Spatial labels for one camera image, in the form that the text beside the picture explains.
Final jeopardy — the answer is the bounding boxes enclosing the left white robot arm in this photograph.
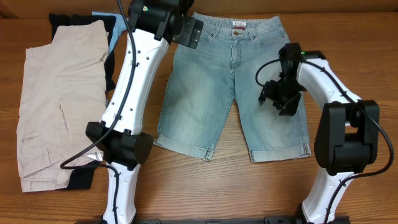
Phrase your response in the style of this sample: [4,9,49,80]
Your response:
[86,0,203,224]

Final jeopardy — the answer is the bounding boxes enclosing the black folded garment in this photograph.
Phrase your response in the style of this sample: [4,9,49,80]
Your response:
[49,13,116,190]

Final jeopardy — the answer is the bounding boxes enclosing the beige cargo shorts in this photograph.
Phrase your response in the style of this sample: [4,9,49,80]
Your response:
[16,21,108,192]

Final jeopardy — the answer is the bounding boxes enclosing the light blue folded shirt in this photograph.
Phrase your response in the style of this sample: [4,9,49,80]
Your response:
[91,12,126,52]

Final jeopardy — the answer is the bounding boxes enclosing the light blue denim shorts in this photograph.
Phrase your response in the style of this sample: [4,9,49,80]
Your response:
[155,13,311,162]

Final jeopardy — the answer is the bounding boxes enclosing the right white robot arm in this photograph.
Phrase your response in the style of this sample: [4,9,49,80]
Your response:
[258,43,379,223]

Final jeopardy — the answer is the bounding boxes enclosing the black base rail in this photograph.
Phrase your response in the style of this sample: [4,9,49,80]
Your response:
[74,215,351,224]

